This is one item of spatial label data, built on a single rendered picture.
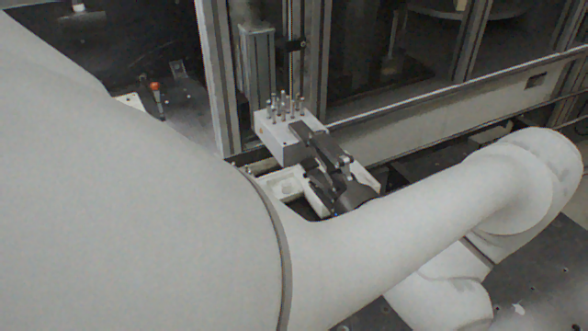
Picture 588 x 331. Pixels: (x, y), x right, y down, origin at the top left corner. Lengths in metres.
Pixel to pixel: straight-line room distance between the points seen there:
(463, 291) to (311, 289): 0.39
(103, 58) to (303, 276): 1.15
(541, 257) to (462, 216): 0.86
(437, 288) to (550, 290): 0.63
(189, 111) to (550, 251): 0.95
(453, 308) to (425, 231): 0.23
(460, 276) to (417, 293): 0.05
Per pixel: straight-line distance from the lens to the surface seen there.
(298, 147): 0.76
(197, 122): 1.10
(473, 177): 0.39
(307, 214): 0.94
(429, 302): 0.55
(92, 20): 0.97
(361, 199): 0.64
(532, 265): 1.19
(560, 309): 1.14
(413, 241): 0.31
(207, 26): 0.82
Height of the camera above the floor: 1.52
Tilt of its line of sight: 40 degrees down
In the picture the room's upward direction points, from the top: straight up
